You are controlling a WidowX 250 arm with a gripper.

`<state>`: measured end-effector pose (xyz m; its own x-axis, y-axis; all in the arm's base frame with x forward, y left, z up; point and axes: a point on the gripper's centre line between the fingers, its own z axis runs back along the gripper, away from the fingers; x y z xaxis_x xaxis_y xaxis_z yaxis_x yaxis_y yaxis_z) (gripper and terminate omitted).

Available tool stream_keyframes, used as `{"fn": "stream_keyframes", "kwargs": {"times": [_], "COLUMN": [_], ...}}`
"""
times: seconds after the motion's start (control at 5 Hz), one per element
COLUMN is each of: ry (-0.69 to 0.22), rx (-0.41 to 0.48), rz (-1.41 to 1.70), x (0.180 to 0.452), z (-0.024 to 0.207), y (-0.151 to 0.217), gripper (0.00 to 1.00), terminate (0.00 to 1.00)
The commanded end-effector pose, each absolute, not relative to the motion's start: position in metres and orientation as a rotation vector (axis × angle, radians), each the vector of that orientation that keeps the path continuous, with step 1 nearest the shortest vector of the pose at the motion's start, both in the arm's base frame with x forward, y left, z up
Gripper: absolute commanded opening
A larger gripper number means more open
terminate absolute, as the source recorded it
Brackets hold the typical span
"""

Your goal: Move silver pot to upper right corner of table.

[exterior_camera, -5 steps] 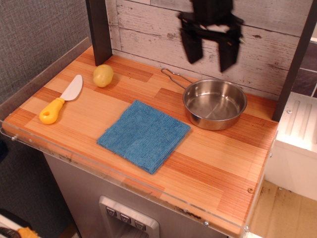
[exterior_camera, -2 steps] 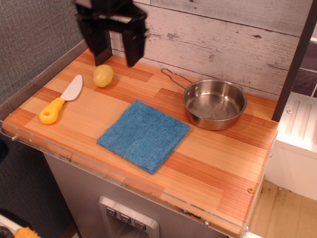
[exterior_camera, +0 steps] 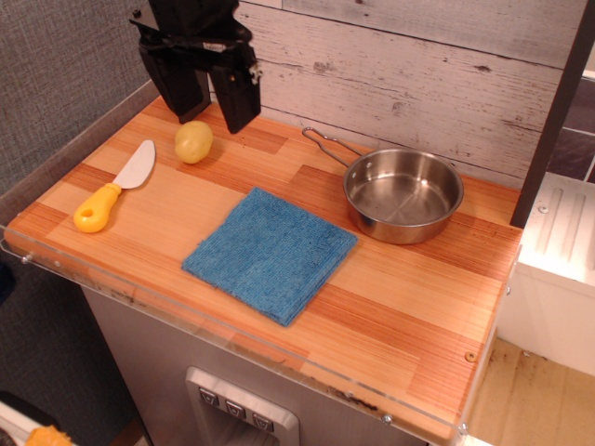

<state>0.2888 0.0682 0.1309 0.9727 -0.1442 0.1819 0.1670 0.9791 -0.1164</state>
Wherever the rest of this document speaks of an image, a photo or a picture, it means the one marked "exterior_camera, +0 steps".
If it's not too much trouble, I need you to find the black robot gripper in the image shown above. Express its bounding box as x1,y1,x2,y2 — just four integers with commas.
129,1,261,134

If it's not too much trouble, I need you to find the silver steel pot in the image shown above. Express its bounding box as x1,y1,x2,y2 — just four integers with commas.
302,127,464,245

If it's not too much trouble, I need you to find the yellow toy potato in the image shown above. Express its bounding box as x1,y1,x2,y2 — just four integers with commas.
175,121,214,164

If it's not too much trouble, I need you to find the blue folded cloth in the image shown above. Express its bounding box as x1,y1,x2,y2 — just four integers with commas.
181,188,358,327

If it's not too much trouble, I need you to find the clear acrylic table guard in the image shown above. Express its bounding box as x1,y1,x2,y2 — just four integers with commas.
6,216,521,445

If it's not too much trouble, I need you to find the grey toy fridge cabinet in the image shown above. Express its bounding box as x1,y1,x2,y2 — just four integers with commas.
84,290,422,445

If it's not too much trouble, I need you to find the silver dispenser panel with buttons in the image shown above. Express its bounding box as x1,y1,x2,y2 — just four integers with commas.
185,367,300,446

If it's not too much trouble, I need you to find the orange fuzzy object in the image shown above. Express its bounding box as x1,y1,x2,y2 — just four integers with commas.
24,426,73,446

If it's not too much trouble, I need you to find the white toy sink unit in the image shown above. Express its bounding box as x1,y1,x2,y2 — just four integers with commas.
496,174,594,374

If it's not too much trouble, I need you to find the yellow handled toy knife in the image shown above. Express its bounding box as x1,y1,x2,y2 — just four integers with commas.
73,140,156,233

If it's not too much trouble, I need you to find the dark right shelf post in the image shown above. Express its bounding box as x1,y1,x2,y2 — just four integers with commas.
509,0,594,229

